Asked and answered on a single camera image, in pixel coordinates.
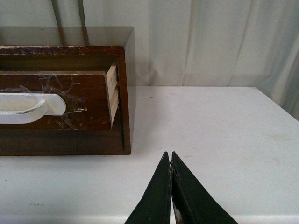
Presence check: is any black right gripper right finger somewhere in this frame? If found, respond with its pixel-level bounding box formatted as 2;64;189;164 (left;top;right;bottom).
171;152;237;224

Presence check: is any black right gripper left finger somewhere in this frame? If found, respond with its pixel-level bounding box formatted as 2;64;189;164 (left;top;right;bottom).
126;152;172;224

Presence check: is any white drawer handle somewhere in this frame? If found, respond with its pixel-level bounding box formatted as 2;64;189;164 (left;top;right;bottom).
0;92;66;124

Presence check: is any dark wooden drawer cabinet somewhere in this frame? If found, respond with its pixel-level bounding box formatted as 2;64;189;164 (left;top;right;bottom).
0;27;136;155

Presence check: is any white curtain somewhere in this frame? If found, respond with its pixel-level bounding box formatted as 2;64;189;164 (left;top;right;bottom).
0;0;299;118

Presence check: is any grey cable right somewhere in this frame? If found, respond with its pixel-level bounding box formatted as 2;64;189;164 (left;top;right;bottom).
78;0;86;28

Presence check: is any grey cable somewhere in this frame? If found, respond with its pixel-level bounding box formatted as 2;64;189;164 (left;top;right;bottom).
78;0;86;28
51;0;63;28

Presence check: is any grey cable left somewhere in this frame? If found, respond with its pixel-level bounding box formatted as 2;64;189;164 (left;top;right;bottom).
51;0;63;28

